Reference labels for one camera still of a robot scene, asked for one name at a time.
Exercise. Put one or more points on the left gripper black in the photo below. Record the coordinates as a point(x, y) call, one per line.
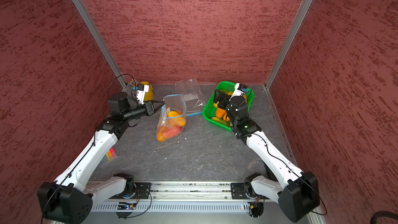
point(149, 107)

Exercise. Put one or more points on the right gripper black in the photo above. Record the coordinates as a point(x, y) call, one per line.
point(224, 98)

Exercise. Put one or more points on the clear zip bag blue zipper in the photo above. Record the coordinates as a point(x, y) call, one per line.
point(173, 102)

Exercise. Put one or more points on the red mango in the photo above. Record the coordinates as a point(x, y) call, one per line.
point(172, 132)

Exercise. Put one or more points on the large orange mango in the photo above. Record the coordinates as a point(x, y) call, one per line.
point(160, 134)

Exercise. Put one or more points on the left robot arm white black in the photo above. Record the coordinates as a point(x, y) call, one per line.
point(68, 199)

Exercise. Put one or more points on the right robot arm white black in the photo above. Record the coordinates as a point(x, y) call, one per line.
point(250, 133)

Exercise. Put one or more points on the orange mango left in basket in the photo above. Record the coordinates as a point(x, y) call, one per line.
point(173, 114)

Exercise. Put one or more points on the yellow cup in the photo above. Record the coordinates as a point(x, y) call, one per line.
point(150, 94)

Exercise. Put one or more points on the green plastic basket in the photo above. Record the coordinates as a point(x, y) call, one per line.
point(215, 109)

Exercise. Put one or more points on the sticks in yellow cup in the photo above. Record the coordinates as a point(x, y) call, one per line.
point(133, 83)

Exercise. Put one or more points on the colourful marker pack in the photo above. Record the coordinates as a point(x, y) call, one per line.
point(110, 155)

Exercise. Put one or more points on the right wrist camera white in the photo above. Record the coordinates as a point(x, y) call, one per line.
point(240, 90)

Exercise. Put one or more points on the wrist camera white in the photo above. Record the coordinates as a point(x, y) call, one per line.
point(240, 90)
point(141, 92)

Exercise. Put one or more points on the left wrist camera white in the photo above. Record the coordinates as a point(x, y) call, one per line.
point(141, 92)

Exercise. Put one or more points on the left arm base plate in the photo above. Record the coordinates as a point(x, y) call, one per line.
point(140, 191)

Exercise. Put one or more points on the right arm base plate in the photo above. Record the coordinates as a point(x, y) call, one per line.
point(243, 191)

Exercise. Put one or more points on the aluminium front rail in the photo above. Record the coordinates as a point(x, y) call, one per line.
point(189, 189)

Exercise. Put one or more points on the right corner aluminium post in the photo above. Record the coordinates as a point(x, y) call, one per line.
point(298, 19)

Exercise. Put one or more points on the corner aluminium post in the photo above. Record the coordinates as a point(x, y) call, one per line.
point(85, 15)
point(298, 19)

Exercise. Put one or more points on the left corner aluminium post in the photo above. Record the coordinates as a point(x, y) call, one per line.
point(85, 15)

